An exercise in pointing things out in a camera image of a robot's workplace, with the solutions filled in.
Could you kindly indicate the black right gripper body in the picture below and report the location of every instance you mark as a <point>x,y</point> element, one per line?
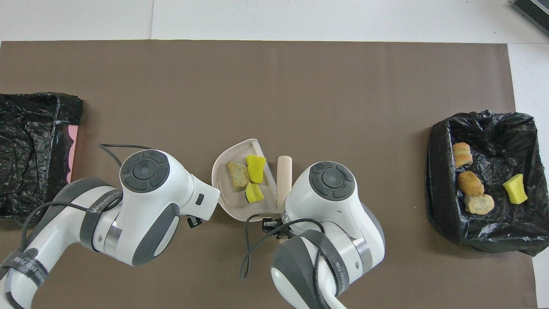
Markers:
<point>276,227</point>

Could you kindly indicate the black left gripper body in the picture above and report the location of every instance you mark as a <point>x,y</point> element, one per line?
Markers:
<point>194,221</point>

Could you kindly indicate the notched yellow sponge piece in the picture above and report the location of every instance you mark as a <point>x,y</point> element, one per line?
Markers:
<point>254,194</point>

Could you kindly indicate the beige plastic dustpan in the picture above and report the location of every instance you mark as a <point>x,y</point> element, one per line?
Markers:
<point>231,201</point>

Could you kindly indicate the beige brush with black bristles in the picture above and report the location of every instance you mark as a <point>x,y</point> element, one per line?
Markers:
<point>284,176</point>

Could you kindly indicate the pale beige bread chunk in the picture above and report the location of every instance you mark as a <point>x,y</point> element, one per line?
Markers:
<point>238,176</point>

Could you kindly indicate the wavy yellow sponge piece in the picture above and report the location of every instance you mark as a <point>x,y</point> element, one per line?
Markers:
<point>256,168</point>

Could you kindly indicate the brown bread roll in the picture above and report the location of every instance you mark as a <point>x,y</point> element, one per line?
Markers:
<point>470,183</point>

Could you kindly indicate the orange croissant piece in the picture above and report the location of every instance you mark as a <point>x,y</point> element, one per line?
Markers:
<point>462,153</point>

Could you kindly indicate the pale round bread piece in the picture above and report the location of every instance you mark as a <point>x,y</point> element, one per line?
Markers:
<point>479,204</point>

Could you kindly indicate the small yellow sponge wedge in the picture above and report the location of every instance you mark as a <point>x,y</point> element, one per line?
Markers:
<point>514,189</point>

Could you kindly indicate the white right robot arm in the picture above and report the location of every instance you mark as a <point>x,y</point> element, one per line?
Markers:
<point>334,214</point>

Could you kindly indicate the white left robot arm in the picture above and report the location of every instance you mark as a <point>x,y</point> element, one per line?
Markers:
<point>141,201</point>

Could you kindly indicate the pink bin with black bag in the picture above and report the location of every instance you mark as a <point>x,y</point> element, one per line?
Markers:
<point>30,141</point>

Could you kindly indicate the bin lined with black bag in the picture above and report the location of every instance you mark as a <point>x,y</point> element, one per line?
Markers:
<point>493,231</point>

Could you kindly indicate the brown table mat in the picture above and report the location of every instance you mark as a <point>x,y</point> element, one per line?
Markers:
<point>214,86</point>

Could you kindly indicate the dark grey ribbed device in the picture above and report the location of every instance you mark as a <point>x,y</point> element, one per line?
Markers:
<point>534,9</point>

